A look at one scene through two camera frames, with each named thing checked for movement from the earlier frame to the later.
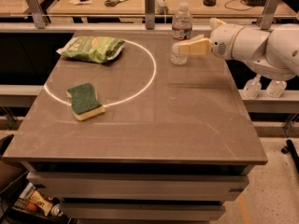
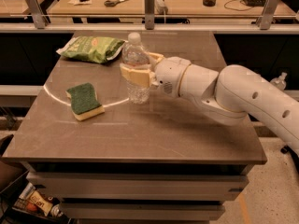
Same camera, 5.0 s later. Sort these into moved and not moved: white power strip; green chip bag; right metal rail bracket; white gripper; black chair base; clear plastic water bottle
Moved: clear plastic water bottle; white gripper
Not moved: right metal rail bracket; black chair base; green chip bag; white power strip
